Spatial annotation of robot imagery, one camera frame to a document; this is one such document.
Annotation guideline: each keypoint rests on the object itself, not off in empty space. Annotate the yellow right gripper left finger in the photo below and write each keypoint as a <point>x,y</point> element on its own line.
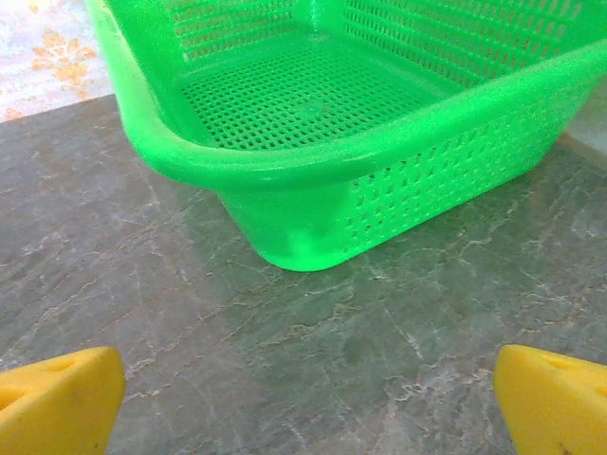
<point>57,407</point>

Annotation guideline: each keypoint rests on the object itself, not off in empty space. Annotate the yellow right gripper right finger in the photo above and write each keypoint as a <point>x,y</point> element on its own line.
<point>555,412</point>

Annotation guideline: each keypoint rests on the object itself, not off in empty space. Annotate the green plastic mesh basket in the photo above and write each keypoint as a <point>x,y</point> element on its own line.
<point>308,109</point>

